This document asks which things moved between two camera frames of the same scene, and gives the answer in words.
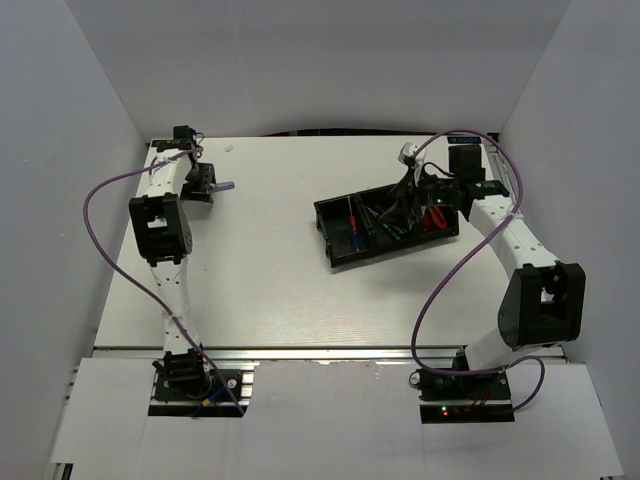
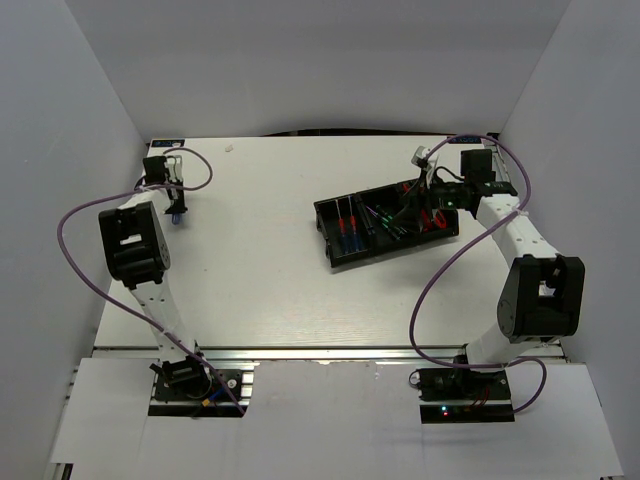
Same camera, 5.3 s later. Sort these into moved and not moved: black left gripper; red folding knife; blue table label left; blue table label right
Moved: black left gripper
Not moved: blue table label left; blue table label right; red folding knife
